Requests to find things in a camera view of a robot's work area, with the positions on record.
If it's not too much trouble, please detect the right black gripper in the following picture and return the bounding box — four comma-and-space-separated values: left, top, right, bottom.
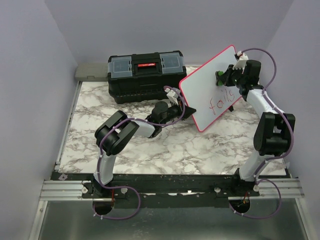
218, 65, 246, 88

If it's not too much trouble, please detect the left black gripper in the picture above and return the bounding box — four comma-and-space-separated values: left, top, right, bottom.
160, 99, 196, 127

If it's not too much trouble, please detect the green whiteboard eraser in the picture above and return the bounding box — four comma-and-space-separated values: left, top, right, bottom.
215, 71, 224, 86

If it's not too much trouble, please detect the pink framed whiteboard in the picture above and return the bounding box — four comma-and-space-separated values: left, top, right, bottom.
179, 45, 242, 132

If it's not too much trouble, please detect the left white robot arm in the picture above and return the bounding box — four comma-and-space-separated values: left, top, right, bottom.
93, 100, 197, 198

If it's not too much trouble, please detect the black plastic toolbox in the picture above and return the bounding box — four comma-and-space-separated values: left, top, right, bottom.
107, 50, 187, 104

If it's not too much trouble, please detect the grey plastic case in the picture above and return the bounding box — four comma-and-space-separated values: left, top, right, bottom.
74, 63, 108, 82

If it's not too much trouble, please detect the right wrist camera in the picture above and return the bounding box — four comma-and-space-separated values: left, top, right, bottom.
232, 51, 249, 70

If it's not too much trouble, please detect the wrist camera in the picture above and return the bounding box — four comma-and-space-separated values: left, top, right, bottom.
232, 51, 249, 70
164, 86, 181, 105

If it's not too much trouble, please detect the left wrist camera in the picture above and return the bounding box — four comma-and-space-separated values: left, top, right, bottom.
164, 86, 181, 105

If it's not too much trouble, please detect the wire whiteboard stand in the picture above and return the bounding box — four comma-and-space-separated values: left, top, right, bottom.
228, 105, 234, 112

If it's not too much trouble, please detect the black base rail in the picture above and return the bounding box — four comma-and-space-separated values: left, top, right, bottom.
51, 172, 273, 210

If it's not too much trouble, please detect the aluminium extrusion frame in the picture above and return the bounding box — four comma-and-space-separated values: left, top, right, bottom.
27, 178, 96, 240

